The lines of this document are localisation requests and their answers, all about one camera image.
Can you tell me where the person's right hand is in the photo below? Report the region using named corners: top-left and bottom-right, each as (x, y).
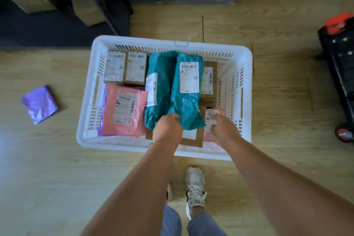
top-left (211, 114), bottom-right (241, 146)

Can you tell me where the person's left hand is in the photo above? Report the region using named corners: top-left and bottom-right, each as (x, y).
top-left (152, 113), bottom-right (184, 145)

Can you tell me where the small pink mailer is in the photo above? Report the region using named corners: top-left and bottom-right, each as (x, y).
top-left (203, 108), bottom-right (225, 142)

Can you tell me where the teal mailer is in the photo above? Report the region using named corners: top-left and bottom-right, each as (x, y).
top-left (168, 52), bottom-right (207, 131)
top-left (143, 50), bottom-right (177, 130)

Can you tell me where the glossy tape-covered cardboard box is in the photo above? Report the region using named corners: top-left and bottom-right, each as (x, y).
top-left (199, 60), bottom-right (218, 108)

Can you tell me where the pink mailer with handwriting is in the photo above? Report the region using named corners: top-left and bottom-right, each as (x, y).
top-left (102, 84), bottom-right (148, 138)

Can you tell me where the long white label cardboard box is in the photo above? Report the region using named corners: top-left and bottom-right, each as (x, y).
top-left (124, 51), bottom-right (149, 87)

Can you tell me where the small cardboard parcel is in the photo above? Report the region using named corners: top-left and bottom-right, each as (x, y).
top-left (104, 51), bottom-right (127, 86)

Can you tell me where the white plastic crate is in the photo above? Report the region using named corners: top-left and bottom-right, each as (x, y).
top-left (76, 35), bottom-right (253, 161)

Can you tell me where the plain brown box shelf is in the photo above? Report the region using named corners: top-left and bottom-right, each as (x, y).
top-left (70, 0), bottom-right (105, 27)

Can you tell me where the taped box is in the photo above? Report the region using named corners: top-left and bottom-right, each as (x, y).
top-left (8, 0), bottom-right (57, 14)

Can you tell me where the person's right forearm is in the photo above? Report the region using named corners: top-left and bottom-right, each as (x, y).
top-left (221, 136), bottom-right (354, 236)

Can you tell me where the person's left forearm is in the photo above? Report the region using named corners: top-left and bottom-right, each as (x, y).
top-left (80, 139), bottom-right (180, 236)

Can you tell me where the person's right white shoe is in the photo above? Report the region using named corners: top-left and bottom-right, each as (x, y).
top-left (184, 166), bottom-right (208, 220)

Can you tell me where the person's left leg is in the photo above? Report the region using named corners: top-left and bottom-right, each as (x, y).
top-left (160, 205), bottom-right (183, 236)

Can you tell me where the person's leg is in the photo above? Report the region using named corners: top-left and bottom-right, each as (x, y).
top-left (187, 206), bottom-right (229, 236)
top-left (160, 205), bottom-right (183, 236)

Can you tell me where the person's right leg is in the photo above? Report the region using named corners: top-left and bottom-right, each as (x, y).
top-left (187, 206), bottom-right (229, 236)

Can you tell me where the red and black object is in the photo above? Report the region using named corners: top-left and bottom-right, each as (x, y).
top-left (316, 11), bottom-right (354, 143)

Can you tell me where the black metal shelf rack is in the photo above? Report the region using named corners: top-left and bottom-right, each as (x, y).
top-left (0, 0), bottom-right (134, 48)

